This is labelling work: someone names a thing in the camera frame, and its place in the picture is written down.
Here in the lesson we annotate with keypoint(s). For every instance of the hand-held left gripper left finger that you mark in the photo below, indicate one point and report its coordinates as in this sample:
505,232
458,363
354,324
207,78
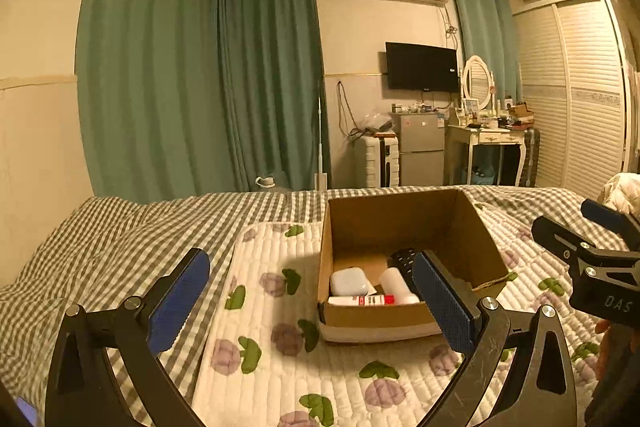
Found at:
180,302

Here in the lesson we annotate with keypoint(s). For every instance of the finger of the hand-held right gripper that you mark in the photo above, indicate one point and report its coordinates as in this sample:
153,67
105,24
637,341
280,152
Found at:
557,237
607,217

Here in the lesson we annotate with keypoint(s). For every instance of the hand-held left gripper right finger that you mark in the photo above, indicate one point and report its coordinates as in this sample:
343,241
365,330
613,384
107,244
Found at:
445,302

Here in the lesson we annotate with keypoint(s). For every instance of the white cylindrical device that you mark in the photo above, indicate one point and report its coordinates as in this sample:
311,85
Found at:
395,282

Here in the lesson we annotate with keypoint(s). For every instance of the black remote control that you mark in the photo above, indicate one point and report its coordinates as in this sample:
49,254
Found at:
402,259

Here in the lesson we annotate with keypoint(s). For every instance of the cardboard box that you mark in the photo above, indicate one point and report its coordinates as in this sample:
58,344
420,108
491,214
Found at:
370,319

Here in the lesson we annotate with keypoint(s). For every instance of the white tube red label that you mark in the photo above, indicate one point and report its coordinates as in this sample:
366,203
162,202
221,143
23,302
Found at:
360,301

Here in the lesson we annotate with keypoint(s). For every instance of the light blue earbud case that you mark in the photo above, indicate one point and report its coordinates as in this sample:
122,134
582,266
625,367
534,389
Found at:
347,282

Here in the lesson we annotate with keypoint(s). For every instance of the person's right hand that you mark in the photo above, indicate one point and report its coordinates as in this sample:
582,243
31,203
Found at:
603,347

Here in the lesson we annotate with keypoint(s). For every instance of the white puffy jacket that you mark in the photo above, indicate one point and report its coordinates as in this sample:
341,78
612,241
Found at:
622,194

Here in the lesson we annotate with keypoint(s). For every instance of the silver suitcase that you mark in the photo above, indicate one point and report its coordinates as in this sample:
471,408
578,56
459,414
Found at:
531,157

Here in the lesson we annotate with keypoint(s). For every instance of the white floral quilted mat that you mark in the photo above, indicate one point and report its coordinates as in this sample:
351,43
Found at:
280,287

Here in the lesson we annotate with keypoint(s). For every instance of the white louvered wardrobe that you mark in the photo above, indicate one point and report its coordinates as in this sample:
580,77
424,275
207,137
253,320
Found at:
575,97

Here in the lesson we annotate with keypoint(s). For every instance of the white dressing table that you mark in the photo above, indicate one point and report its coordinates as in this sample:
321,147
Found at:
482,137

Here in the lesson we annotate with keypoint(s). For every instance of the small brown box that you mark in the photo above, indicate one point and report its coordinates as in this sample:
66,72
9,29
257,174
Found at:
520,111

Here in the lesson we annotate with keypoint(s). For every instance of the silver mini fridge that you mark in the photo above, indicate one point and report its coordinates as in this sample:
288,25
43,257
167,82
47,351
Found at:
417,147

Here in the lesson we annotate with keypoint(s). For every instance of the white suitcase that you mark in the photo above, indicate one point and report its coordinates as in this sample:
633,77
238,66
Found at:
370,162

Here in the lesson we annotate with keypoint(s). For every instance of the white oval vanity mirror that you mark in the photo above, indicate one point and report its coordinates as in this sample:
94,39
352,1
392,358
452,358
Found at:
477,82

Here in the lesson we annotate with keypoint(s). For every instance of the white mop pole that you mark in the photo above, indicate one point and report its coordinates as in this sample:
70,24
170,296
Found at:
320,132

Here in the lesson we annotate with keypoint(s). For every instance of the teal curtain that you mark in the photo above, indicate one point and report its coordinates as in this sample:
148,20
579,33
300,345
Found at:
270,72
482,27
145,72

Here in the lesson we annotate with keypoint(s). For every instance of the small photo frame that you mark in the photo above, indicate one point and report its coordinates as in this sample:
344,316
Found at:
470,106

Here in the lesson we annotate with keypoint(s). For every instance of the black wall television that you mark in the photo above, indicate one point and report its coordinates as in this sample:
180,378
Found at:
421,66

